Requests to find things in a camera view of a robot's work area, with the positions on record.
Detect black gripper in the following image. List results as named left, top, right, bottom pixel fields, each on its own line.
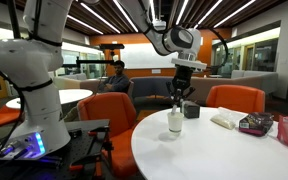
left=165, top=65, right=197, bottom=106

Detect black box green label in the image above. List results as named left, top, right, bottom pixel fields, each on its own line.
left=181, top=100, right=201, bottom=120

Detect clear glass jar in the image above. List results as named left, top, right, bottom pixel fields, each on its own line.
left=166, top=111, right=185, bottom=134

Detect grey blue sofa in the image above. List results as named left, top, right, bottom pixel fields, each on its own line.
left=130, top=75, right=177, bottom=101

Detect clear plastic bag white contents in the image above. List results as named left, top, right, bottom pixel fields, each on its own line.
left=210, top=106, right=244, bottom=131

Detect beige curved sofa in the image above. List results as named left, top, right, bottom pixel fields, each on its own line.
left=189, top=69, right=279, bottom=105
left=52, top=73, right=102, bottom=95

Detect seated man dark sweater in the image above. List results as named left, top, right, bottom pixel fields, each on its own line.
left=98, top=59, right=132, bottom=94

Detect dark brown snack bag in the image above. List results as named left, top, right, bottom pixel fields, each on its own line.
left=238, top=111, right=275, bottom=137

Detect linear ceiling light strip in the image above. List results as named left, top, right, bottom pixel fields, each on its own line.
left=175, top=0, right=189, bottom=26
left=67, top=14, right=104, bottom=36
left=79, top=2, right=122, bottom=35
left=112, top=0, right=140, bottom=34
left=193, top=0, right=224, bottom=30
left=213, top=0, right=257, bottom=29

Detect black breadboard robot platform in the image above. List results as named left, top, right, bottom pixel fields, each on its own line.
left=0, top=119, right=114, bottom=180

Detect white round side table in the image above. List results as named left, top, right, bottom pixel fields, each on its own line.
left=5, top=88, right=94, bottom=110

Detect white wall whiteboard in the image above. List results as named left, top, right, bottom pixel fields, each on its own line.
left=119, top=42, right=179, bottom=70

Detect black stereo camera bar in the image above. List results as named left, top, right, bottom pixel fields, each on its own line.
left=98, top=43, right=126, bottom=51

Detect black clamp orange handle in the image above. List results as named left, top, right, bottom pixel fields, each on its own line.
left=86, top=126, right=114, bottom=154
left=67, top=146, right=116, bottom=178

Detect black metal mount frame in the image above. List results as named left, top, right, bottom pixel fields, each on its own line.
left=62, top=49, right=116, bottom=68
left=5, top=0, right=22, bottom=40

